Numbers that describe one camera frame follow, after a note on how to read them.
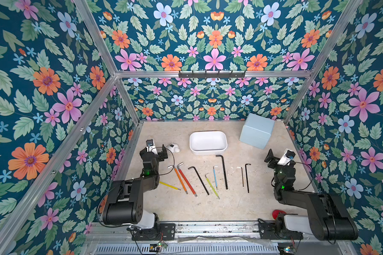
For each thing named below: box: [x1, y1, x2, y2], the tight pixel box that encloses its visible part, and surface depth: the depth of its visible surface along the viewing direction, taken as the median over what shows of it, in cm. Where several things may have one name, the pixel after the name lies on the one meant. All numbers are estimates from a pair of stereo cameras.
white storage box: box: [189, 130, 229, 156], surface depth 108 cm
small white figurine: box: [165, 143, 180, 153], surface depth 103 cm
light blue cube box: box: [239, 112, 276, 150], surface depth 98 cm
